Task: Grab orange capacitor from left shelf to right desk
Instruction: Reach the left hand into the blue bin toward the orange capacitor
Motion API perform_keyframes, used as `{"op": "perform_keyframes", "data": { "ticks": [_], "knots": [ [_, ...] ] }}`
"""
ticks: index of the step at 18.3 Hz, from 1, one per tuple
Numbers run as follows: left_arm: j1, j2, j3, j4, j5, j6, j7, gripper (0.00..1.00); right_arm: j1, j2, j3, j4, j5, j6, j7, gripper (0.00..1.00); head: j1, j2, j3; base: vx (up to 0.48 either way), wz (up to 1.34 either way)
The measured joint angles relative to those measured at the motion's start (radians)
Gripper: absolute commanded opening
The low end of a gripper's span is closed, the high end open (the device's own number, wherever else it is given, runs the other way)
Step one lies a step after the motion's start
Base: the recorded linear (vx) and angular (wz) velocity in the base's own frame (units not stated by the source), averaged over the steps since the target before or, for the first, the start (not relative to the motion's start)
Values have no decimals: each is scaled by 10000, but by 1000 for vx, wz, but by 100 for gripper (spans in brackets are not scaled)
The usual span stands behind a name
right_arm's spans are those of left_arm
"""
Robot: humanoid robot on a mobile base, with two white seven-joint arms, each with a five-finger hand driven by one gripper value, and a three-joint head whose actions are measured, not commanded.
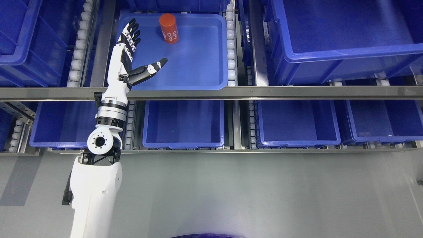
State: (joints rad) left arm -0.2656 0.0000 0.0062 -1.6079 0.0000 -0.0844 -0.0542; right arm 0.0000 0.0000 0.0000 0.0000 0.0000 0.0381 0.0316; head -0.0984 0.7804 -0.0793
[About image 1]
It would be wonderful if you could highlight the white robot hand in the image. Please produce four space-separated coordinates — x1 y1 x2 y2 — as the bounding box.
102 18 168 103

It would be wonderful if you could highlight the orange cylindrical capacitor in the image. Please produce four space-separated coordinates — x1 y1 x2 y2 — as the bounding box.
159 13 179 44

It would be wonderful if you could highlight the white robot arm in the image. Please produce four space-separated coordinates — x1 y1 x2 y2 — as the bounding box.
62 19 168 238

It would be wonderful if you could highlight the shallow blue tray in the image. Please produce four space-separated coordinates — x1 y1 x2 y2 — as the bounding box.
117 13 228 91

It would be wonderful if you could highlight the blue bin top centre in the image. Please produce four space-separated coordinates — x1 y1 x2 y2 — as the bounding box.
127 0 231 13

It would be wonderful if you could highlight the blue bin lower middle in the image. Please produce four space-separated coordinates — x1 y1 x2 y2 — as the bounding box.
142 100 225 149

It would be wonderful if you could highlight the blue bin upper left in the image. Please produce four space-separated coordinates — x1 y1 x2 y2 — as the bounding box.
0 0 84 88

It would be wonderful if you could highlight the blue bin lower left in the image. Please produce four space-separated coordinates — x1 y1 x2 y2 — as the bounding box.
29 101 128 148

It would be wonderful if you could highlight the large blue bin upper right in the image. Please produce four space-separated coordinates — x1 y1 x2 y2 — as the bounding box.
264 0 423 86

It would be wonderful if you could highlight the blue bin lower far right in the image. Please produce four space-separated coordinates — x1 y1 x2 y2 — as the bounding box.
334 100 423 145

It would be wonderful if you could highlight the metal shelf front rail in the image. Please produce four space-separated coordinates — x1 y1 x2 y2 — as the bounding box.
0 86 423 101

